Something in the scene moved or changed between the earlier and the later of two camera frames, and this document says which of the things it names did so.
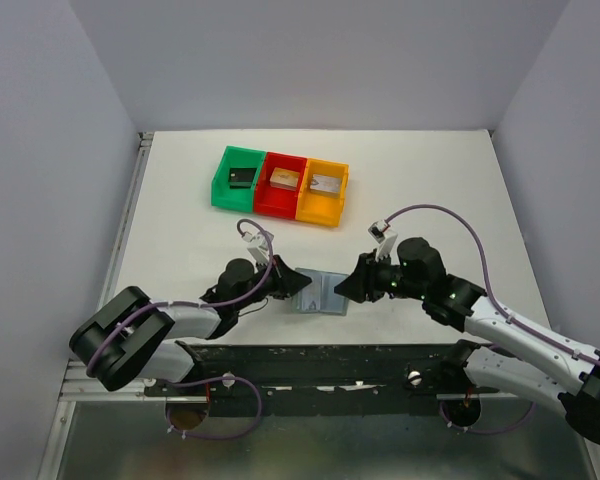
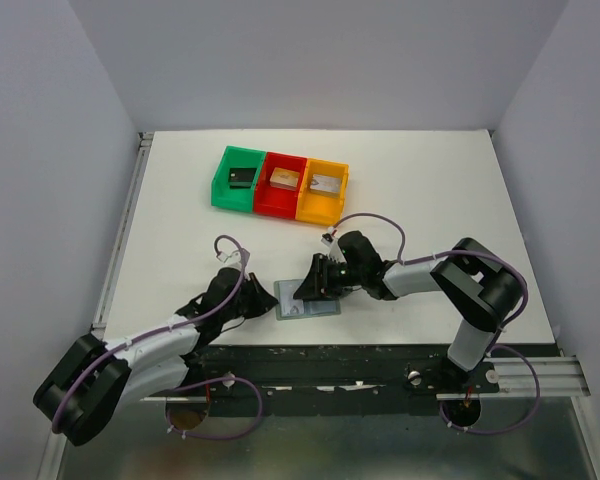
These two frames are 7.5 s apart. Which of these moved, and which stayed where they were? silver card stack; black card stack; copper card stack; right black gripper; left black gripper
Moved: right black gripper; left black gripper
Stayed: copper card stack; silver card stack; black card stack
